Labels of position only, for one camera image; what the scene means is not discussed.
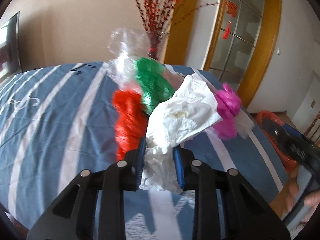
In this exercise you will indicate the glass vase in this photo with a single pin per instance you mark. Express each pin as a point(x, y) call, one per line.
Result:
point(157, 43)

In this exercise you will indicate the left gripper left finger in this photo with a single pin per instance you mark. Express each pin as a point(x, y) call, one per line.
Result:
point(134, 167)

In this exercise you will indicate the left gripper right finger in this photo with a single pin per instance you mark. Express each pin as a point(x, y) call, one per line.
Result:
point(186, 178)

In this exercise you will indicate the red plastic bag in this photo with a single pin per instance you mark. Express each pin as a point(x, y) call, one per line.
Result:
point(131, 123)

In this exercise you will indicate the magenta plastic bag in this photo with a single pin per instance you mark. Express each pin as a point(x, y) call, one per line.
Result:
point(228, 107)

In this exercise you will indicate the red hanging tassel ornament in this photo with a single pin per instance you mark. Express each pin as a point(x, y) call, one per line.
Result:
point(227, 31)

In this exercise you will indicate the frosted glass sliding door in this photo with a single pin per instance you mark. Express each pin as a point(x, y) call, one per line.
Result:
point(232, 56)

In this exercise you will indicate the white tissue paper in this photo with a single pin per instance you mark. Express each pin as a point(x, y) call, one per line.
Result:
point(191, 110)

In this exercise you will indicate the red berry branches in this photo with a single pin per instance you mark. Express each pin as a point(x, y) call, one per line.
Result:
point(160, 5)

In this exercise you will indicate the green plastic bag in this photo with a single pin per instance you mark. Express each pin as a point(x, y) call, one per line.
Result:
point(155, 88)

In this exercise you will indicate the clear plastic bag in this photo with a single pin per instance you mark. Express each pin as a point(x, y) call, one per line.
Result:
point(127, 45)

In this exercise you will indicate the right hand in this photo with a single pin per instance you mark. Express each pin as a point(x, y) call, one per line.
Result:
point(289, 193)

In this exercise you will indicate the red trash basket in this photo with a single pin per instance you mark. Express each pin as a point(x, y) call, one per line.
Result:
point(288, 163)

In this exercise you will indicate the blue white striped tablecloth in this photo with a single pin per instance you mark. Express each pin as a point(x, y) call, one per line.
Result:
point(57, 121)

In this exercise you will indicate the dark television screen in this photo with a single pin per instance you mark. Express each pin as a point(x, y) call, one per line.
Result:
point(9, 48)

